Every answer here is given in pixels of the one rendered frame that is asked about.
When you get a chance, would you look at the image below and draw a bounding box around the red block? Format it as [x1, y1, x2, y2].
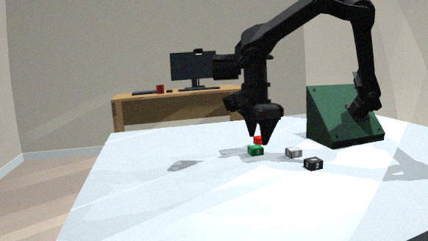
[253, 136, 262, 145]

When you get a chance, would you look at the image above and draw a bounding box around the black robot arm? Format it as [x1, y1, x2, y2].
[212, 0, 382, 122]

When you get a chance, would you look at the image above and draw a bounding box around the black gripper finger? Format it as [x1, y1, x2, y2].
[237, 110, 257, 137]
[254, 117, 281, 145]

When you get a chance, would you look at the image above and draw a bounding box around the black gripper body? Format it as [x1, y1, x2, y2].
[239, 78, 284, 119]

